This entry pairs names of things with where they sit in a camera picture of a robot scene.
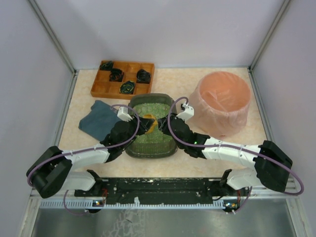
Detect yellow litter scoop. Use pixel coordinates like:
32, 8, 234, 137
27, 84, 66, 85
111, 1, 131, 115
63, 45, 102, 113
143, 114, 158, 135

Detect dark grey litter box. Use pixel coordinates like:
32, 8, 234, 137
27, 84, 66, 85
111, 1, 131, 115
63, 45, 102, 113
125, 93, 177, 158

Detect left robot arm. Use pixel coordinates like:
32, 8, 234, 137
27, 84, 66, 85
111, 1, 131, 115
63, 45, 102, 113
26, 117, 155, 198

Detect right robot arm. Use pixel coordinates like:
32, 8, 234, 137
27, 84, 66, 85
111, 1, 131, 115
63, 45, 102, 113
158, 114, 293, 193

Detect green cat litter pellets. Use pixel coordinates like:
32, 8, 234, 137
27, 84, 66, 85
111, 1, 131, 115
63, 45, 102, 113
133, 103, 172, 144

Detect black rolled sock front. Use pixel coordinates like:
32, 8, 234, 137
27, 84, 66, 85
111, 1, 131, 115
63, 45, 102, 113
119, 80, 136, 94

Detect black rolled sock right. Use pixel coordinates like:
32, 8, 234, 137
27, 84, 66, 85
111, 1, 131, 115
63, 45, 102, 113
136, 69, 151, 84

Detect dark teal folded cloth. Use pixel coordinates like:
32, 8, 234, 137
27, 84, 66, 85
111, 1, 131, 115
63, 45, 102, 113
79, 100, 120, 141

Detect orange wooden divided tray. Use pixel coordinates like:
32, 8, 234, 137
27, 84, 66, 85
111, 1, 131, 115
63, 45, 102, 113
90, 60, 155, 100

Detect black rolled sock middle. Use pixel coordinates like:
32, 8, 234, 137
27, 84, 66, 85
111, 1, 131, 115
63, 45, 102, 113
109, 68, 124, 82

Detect orange bin with bag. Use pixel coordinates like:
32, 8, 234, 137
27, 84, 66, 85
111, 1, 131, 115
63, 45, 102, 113
189, 71, 251, 139

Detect black rolled sock back-left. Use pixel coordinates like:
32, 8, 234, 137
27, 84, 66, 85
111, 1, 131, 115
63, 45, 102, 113
99, 60, 114, 71

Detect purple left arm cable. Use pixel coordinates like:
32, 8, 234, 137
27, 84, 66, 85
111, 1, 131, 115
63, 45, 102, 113
27, 104, 141, 217

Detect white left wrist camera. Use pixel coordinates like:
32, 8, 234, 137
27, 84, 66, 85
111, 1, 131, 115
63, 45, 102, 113
117, 106, 133, 121

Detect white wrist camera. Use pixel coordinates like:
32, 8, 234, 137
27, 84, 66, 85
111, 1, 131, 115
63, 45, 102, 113
176, 103, 195, 122
117, 106, 133, 121

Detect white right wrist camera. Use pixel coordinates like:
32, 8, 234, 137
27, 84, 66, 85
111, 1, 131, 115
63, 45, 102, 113
176, 103, 195, 122

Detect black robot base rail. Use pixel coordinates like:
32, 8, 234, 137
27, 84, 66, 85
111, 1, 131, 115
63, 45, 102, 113
75, 178, 237, 205

